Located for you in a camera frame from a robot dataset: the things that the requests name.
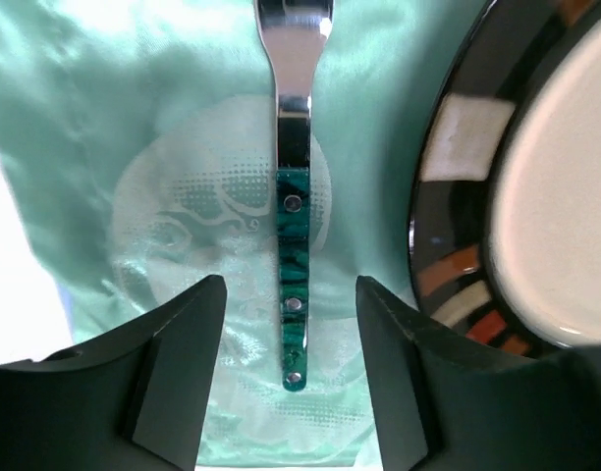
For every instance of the dark rimmed cream plate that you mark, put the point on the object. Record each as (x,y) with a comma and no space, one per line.
(505,220)

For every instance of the green patterned cloth napkin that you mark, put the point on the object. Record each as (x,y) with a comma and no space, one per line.
(137,157)

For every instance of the fork with teal handle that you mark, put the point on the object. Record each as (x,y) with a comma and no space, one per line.
(293,35)

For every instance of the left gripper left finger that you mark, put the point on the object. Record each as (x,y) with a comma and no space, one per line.
(133,398)

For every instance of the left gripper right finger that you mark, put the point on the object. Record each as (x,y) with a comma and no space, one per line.
(444,402)

